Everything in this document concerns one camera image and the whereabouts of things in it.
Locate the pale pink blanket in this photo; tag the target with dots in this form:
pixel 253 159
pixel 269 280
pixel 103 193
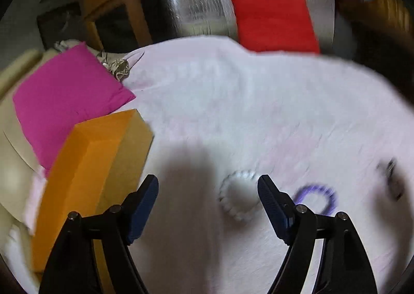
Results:
pixel 258 113

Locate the magenta pillow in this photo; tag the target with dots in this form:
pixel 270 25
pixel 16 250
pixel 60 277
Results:
pixel 64 96

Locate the crumpled patterned cloth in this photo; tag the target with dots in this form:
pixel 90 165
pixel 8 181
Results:
pixel 119 67

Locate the orange cardboard box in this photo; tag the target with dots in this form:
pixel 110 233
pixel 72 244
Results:
pixel 81 168

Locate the brown wooden furniture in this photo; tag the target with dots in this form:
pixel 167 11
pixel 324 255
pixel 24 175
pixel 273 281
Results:
pixel 388 3

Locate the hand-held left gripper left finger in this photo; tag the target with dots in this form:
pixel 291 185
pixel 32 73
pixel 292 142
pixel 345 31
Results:
pixel 144 208

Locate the red pillow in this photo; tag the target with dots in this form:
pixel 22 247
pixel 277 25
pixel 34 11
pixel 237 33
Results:
pixel 275 22

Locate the metal wristwatch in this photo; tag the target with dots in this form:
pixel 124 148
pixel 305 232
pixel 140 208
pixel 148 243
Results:
pixel 393 184

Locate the beige leather sofa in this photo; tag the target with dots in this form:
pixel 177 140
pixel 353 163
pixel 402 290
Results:
pixel 13 158

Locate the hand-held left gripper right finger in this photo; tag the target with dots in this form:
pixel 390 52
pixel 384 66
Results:
pixel 273 210

